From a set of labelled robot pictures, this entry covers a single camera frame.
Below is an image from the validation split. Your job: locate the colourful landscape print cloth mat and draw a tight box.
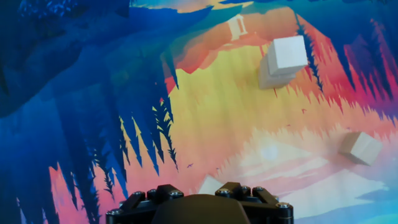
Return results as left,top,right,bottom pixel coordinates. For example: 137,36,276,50
0,0,398,224

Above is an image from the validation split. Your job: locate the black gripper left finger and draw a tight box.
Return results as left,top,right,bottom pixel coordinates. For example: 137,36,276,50
105,184,185,224

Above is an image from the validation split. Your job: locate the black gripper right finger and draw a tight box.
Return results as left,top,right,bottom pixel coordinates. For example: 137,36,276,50
215,182,294,224

